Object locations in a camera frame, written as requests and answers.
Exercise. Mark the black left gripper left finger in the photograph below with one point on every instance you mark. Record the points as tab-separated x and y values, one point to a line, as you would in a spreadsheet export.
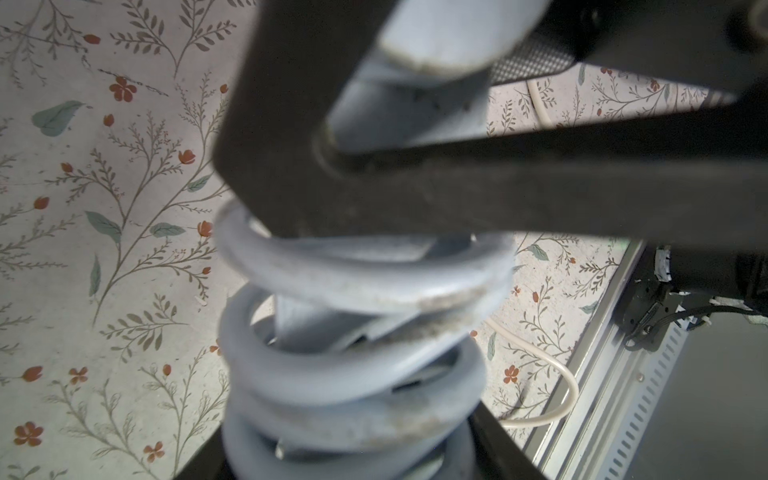
208	463

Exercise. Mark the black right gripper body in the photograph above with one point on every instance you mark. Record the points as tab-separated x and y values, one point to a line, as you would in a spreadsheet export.
634	119

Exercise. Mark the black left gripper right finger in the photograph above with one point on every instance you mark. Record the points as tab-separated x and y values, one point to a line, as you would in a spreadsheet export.
497	457

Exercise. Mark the light blue power strip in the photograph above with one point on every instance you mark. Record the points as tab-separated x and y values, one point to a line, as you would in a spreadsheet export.
424	78

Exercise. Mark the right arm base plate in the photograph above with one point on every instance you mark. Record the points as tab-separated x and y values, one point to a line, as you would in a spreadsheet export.
672	284

